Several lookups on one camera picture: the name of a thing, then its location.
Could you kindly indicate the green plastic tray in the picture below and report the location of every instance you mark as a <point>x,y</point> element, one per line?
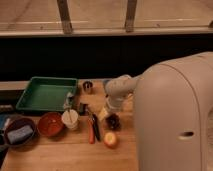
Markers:
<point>46,94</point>

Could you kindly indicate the left metal window post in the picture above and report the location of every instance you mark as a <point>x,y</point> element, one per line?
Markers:
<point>64,16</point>

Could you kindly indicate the dark purple grape bunch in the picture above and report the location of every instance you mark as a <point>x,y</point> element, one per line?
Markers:
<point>113,122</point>

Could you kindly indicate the dark brown bowl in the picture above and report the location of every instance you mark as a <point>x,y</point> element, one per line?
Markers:
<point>16,124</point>

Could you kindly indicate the white paper cup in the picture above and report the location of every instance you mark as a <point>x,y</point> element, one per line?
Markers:
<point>70,119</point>

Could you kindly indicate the orange handled tool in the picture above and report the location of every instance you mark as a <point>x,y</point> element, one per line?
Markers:
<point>91,132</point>

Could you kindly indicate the right metal window post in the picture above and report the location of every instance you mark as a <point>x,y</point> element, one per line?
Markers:
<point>130,15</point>

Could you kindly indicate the blue object at edge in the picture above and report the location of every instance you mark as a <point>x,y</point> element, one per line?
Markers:
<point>3,119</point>

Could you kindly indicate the small metal cup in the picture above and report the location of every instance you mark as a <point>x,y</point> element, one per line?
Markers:
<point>88,87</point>

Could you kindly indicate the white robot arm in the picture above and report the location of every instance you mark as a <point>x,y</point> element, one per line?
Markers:
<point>172,101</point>

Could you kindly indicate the small silver figurine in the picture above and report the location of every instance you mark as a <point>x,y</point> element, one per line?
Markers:
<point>68,101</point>

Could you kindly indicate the black handled tool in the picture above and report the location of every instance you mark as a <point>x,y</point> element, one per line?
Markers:
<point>95,126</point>

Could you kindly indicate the blue sponge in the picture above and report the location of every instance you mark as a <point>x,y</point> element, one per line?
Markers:
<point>20,134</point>

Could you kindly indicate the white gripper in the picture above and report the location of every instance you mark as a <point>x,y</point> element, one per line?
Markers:
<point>113,104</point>

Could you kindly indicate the red bowl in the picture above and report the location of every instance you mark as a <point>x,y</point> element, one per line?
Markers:
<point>50,124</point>

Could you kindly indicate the yellow red apple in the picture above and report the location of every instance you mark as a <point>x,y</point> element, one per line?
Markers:
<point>111,140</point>

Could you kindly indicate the small dark box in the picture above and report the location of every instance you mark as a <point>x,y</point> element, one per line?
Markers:
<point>82,109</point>

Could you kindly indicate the metal window post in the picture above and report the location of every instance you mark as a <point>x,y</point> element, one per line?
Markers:
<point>64,16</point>
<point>130,15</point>

